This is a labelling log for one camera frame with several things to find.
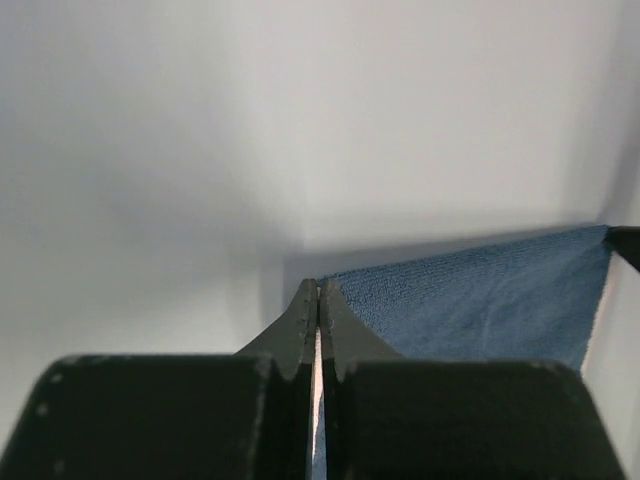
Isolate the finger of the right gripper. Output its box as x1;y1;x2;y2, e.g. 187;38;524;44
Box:
604;226;640;272

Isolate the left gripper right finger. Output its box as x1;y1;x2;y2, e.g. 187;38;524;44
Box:
318;280;625;479

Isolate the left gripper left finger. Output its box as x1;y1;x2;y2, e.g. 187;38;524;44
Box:
1;279;318;479

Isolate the dark blue cream-edged towel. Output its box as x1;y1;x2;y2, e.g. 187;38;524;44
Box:
331;225;611;371

